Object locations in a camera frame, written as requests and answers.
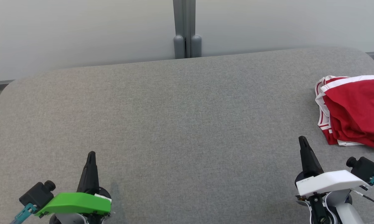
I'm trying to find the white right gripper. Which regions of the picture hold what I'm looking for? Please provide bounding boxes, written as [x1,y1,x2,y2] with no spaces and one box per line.
[294,136,369,197]

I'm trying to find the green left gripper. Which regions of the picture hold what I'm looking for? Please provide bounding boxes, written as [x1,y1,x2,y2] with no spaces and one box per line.
[35,152,113,218]

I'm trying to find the red shorts with white stripe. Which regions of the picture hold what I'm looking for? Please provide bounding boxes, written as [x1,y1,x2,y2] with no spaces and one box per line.
[320,75,374,149]

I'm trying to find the thin black cable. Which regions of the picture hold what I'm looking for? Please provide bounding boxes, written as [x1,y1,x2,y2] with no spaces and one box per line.
[350,188,374,212]

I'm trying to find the teal plug left camera cable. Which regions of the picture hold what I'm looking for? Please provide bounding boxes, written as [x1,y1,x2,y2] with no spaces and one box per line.
[10,203,38,224]

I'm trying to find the grey double partition post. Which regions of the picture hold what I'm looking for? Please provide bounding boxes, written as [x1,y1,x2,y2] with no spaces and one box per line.
[173,0,202,59]

